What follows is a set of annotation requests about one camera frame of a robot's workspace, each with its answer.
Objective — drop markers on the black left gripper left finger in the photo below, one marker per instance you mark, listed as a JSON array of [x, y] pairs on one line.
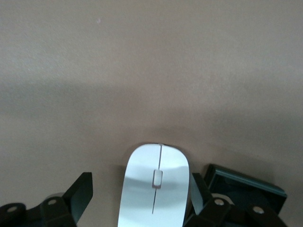
[[75, 196]]

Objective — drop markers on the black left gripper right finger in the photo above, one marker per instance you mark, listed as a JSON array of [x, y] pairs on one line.
[[201, 198]]

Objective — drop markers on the white computer mouse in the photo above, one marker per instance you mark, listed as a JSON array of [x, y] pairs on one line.
[[142, 189]]

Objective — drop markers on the brown table cover cloth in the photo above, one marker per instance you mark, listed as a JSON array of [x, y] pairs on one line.
[[142, 71]]

